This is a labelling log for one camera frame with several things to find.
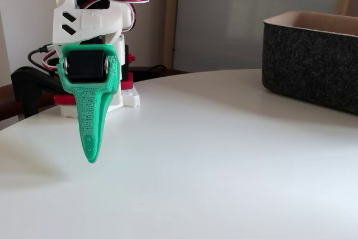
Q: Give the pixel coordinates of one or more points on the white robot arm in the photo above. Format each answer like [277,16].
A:
[92,20]

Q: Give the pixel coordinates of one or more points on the black and red clamp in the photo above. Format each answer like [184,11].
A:
[25,82]
[127,80]

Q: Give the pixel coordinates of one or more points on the dark grey felt basket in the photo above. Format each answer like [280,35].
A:
[307,65]

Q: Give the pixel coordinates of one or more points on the beige door frame post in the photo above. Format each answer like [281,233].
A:
[171,12]

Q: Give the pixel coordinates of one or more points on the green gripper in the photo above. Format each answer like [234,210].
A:
[85,66]

